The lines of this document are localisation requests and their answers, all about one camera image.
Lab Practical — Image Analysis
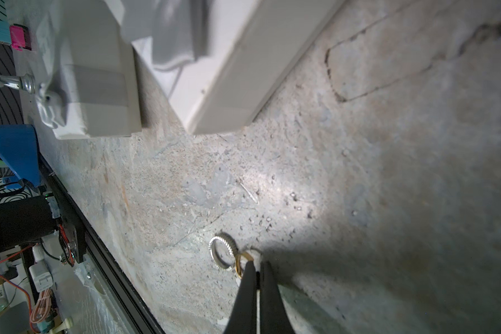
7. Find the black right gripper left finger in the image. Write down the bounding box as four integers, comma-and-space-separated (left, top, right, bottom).
224, 261, 257, 334

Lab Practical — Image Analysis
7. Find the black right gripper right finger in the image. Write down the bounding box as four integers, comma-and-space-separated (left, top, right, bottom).
260, 261, 295, 334

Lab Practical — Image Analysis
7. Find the gold ring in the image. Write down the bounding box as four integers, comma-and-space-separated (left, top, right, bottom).
234, 250, 256, 280

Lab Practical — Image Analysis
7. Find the silver studded ring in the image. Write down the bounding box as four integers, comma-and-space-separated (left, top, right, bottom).
208, 233, 239, 271

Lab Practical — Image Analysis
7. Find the large white bow gift box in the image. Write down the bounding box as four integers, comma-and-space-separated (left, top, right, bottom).
107, 1, 341, 135

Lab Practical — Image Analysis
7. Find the small white bow gift box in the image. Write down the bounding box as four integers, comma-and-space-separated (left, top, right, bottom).
36, 1, 142, 140

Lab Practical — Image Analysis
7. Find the blue tape dispenser left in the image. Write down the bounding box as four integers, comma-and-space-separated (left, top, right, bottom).
0, 124, 41, 189

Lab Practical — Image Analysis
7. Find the silver metal knob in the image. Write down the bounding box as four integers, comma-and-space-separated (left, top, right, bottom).
0, 74, 35, 94

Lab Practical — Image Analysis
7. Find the pink teal small block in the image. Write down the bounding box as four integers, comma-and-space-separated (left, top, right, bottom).
0, 20, 32, 51

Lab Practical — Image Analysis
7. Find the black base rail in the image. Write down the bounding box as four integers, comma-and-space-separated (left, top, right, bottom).
39, 155, 164, 333

